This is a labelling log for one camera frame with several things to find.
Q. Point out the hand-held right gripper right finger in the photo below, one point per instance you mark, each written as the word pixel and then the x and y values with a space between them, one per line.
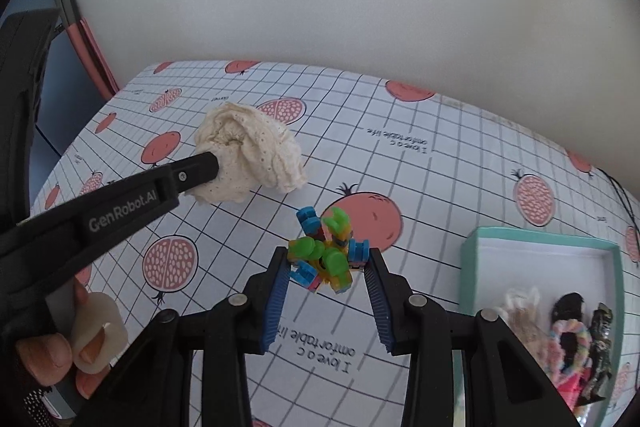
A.
pixel 380 307

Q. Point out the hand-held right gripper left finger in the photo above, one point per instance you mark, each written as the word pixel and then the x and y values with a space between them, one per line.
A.
pixel 277 302

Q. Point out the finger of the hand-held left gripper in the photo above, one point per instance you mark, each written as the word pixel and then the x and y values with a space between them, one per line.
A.
pixel 150 197

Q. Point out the colourful plastic clip cluster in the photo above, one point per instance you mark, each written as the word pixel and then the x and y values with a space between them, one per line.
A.
pixel 325 257

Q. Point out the cream lace cloth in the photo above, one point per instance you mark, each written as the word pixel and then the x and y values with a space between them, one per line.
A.
pixel 260 147

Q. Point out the cotton swab bag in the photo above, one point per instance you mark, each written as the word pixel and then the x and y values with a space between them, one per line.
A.
pixel 532 337

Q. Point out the teal cardboard box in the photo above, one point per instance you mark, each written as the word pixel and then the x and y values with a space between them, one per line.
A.
pixel 545 259

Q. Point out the black toy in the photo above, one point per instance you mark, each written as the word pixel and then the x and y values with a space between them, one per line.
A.
pixel 570 307

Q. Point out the pink hair roller clip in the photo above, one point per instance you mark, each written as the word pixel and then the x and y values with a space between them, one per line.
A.
pixel 570 389

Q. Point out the black action figure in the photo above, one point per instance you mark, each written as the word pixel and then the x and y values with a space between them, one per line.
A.
pixel 600 347

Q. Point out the person's left hand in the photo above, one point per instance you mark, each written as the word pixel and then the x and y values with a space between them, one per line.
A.
pixel 45 357

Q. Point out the pink edged panel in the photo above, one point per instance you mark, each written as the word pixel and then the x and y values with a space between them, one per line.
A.
pixel 97 62

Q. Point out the pomegranate print tablecloth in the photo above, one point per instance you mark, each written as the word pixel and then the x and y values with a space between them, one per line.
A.
pixel 450 167

